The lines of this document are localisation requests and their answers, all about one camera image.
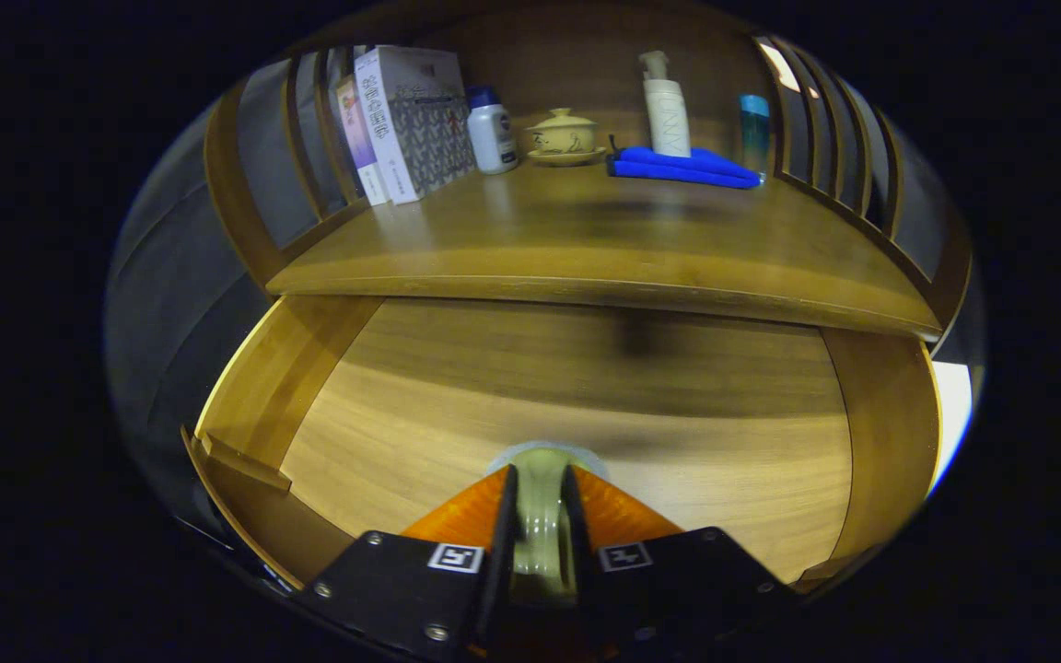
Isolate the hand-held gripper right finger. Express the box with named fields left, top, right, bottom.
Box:
left=560, top=463, right=803, bottom=662

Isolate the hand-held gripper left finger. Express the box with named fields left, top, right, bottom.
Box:
left=296, top=463, right=520, bottom=662

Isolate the green ceramic ornament grey base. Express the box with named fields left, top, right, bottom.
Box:
left=484, top=440, right=610, bottom=609

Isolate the brown wooden drawer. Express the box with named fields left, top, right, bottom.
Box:
left=181, top=295, right=946, bottom=595

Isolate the brown wooden countertop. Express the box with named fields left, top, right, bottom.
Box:
left=265, top=152, right=944, bottom=340

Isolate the brown wooden cabinet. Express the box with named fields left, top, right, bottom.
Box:
left=202, top=0, right=975, bottom=346

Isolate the folded blue cloth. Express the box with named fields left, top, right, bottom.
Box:
left=606, top=135, right=764, bottom=191

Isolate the white bottle with blue cap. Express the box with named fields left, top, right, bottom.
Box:
left=466, top=85, right=520, bottom=176

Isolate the yellow ceramic lidded teacup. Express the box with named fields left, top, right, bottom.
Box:
left=525, top=108, right=607, bottom=168

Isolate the thick white book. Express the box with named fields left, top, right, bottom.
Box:
left=353, top=44, right=478, bottom=205

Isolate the thin purple book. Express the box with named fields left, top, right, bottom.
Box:
left=335, top=74, right=391, bottom=207

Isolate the white pump bottle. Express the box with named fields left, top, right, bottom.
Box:
left=638, top=51, right=693, bottom=158

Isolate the clear blue bottle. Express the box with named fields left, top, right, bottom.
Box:
left=739, top=94, right=771, bottom=182

